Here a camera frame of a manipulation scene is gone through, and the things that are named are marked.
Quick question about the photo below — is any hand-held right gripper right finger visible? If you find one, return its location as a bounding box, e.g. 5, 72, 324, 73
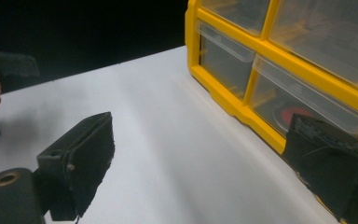
282, 113, 358, 224

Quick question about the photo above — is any set of clear plastic drawers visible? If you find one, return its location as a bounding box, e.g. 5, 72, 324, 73
195, 0, 358, 148

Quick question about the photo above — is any red round button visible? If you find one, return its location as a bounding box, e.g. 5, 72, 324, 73
272, 102, 315, 133

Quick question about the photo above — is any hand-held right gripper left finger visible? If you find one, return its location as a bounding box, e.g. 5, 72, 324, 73
36, 111, 117, 222

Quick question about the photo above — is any yellow drawer organizer cabinet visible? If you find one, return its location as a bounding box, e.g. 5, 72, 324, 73
185, 0, 358, 224

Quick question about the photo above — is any clear plastic organizer drawer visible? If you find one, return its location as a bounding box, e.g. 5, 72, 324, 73
248, 55, 358, 147

